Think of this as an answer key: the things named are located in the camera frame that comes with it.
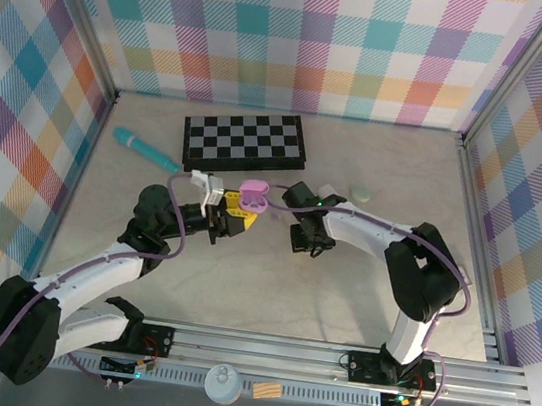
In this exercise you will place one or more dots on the small circuit board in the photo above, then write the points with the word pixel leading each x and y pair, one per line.
pixel 127 365
pixel 399 403

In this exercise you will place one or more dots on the teal pen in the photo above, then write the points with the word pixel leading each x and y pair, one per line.
pixel 138 144

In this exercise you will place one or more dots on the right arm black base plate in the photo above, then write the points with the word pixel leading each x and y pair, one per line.
pixel 364 367

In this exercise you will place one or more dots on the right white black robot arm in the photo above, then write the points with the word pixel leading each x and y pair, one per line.
pixel 363 228

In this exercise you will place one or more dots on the left aluminium frame post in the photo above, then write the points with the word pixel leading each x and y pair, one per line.
pixel 83 15

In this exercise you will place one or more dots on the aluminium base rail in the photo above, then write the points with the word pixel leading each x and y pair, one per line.
pixel 255 350

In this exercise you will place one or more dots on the white round plastic cap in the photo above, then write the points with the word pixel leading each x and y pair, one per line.
pixel 222 385

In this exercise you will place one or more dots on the left small circuit board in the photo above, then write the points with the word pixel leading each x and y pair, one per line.
pixel 127 365

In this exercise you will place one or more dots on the right aluminium floor rail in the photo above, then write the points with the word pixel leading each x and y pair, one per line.
pixel 472 191

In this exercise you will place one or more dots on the black grey folding chessboard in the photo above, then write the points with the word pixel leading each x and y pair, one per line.
pixel 245 134

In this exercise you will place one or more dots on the right small circuit board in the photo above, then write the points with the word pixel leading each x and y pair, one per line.
pixel 399 403

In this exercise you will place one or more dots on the right aluminium frame post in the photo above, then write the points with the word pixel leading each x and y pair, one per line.
pixel 518 71

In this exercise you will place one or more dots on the purple earbud charging case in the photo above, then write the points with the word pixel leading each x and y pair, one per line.
pixel 252 190

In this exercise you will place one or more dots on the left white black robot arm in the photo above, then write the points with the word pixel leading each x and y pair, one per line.
pixel 89 273

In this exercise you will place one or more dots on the green earbud charging case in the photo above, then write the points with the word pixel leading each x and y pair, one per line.
pixel 359 193

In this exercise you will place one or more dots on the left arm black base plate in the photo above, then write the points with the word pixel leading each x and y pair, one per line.
pixel 155 341

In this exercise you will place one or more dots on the aluminium frame post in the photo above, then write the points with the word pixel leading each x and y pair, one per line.
pixel 518 71
pixel 83 15

